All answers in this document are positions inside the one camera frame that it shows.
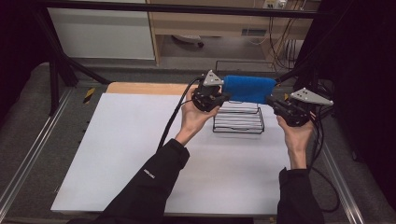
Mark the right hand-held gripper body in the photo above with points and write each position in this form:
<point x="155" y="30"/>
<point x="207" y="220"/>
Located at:
<point x="295" y="109"/>

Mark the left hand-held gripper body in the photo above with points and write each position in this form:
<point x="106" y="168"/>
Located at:
<point x="207" y="96"/>

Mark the blue towel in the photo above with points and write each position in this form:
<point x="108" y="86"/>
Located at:
<point x="249" y="88"/>

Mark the person's left hand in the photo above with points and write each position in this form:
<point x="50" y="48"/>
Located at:
<point x="194" y="119"/>

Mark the person's right hand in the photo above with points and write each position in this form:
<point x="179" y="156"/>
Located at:
<point x="297" y="140"/>

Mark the wooden table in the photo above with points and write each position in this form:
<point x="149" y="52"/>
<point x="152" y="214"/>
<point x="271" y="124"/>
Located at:
<point x="149" y="88"/>

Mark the office chair base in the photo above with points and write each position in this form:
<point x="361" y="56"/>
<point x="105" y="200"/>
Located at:
<point x="188" y="39"/>

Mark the wooden desk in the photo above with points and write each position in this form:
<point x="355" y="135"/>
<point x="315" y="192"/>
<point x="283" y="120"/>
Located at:
<point x="218" y="23"/>

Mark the black curtain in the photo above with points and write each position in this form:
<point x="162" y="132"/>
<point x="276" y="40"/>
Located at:
<point x="364" y="77"/>
<point x="15" y="46"/>

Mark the white table mat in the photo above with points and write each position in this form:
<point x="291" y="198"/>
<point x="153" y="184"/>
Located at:
<point x="124" y="146"/>

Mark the white power strip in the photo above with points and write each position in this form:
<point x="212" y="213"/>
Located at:
<point x="274" y="3"/>

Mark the white cabinet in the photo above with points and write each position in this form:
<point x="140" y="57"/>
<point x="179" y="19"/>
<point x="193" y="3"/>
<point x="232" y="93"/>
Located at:
<point x="102" y="34"/>

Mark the black metal frame stand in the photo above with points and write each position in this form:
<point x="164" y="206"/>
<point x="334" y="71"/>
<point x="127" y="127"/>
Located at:
<point x="56" y="77"/>
<point x="311" y="77"/>

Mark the aluminium rail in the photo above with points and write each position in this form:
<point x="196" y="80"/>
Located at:
<point x="339" y="183"/>
<point x="34" y="146"/>

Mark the black metal frame bar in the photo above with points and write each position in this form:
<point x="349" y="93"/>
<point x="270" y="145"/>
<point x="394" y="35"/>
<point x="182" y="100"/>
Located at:
<point x="186" y="8"/>

